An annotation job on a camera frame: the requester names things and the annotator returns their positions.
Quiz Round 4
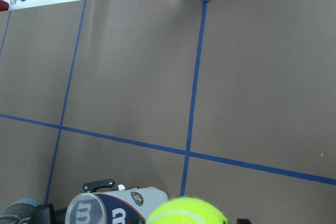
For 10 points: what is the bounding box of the tennis ball can holder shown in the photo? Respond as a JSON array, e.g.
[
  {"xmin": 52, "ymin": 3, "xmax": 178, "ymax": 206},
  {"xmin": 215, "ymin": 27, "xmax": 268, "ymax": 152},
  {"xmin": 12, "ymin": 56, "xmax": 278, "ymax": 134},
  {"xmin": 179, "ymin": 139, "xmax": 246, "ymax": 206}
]
[{"xmin": 65, "ymin": 187, "xmax": 168, "ymax": 224}]

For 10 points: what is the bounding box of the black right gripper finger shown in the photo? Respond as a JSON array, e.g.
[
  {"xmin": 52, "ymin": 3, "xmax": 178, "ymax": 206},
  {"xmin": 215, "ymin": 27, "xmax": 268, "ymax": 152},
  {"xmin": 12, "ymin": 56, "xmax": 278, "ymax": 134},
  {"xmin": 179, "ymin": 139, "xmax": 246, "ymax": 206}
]
[{"xmin": 236, "ymin": 218, "xmax": 252, "ymax": 224}]

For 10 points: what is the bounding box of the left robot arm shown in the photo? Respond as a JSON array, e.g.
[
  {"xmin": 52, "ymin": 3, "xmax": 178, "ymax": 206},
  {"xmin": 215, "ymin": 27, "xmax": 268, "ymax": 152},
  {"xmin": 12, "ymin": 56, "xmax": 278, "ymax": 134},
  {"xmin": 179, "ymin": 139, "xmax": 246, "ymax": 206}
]
[{"xmin": 1, "ymin": 179, "xmax": 125, "ymax": 223}]

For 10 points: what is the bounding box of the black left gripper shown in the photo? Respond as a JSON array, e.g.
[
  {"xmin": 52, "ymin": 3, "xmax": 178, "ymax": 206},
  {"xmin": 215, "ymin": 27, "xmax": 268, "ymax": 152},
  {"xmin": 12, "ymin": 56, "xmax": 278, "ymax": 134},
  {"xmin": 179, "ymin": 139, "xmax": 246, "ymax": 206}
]
[{"xmin": 31, "ymin": 179, "xmax": 119, "ymax": 224}]

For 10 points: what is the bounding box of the red cylinder bottle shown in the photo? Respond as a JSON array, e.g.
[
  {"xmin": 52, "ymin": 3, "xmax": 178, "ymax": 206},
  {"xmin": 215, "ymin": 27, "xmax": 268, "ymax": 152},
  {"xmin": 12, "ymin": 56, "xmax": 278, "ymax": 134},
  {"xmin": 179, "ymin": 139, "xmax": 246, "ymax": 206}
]
[{"xmin": 0, "ymin": 0, "xmax": 9, "ymax": 12}]

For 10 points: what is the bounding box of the yellow tennis ball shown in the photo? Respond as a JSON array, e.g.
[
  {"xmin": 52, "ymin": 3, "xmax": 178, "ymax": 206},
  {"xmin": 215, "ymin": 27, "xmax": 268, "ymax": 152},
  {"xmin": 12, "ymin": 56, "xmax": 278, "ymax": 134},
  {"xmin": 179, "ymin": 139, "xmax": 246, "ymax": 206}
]
[{"xmin": 146, "ymin": 197, "xmax": 229, "ymax": 224}]

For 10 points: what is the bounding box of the brown paper table cover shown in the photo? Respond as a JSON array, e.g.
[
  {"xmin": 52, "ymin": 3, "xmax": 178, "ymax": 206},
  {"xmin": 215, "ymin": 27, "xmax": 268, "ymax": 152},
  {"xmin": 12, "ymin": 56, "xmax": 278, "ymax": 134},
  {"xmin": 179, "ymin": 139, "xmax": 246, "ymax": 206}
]
[{"xmin": 1, "ymin": 0, "xmax": 335, "ymax": 223}]

